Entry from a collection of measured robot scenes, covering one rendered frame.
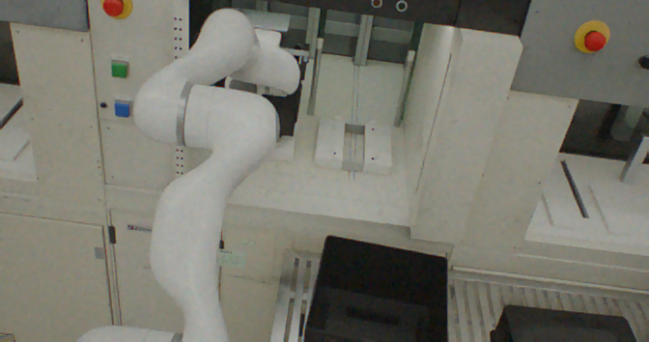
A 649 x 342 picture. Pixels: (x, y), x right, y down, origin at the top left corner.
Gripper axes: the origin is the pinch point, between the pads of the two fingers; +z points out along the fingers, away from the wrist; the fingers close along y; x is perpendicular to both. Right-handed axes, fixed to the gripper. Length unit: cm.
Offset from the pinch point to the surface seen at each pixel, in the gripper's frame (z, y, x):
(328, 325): -57, 25, -43
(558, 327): -57, 75, -34
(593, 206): -12, 95, -34
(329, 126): 5.5, 20.3, -30.7
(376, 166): -11.0, 34.0, -30.9
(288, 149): -9.1, 9.7, -30.4
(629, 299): -35, 102, -44
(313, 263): -37, 20, -44
